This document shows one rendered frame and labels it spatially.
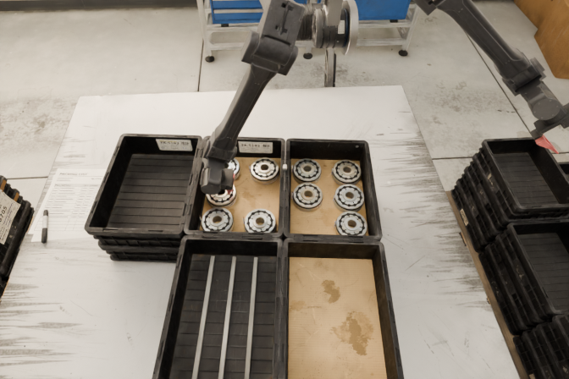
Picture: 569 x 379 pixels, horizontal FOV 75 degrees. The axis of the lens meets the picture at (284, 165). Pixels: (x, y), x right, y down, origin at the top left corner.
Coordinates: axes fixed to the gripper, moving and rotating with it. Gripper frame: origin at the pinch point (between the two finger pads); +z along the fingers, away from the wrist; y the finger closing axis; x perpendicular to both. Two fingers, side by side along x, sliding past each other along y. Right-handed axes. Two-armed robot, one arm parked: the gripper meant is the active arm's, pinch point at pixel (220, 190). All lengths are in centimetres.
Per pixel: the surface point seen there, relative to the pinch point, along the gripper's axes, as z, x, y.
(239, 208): 4.0, -4.4, 6.4
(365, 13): 62, 200, 78
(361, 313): 3, -38, 46
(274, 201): 4.4, -1.1, 18.5
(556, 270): 51, -5, 142
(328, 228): 4.0, -11.0, 36.8
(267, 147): -0.7, 18.7, 15.2
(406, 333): 16, -40, 61
